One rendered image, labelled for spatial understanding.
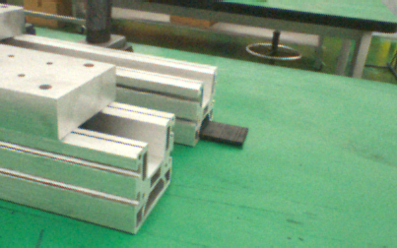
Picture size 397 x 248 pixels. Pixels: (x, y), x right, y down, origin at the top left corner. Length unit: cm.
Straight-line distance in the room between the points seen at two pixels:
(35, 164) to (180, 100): 21
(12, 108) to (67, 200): 10
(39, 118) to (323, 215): 30
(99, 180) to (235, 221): 14
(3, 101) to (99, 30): 38
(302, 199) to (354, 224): 6
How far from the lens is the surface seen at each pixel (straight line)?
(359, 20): 182
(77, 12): 436
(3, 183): 46
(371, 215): 50
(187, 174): 50
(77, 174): 40
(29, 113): 39
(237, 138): 58
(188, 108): 54
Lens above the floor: 104
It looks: 25 degrees down
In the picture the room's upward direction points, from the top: 6 degrees clockwise
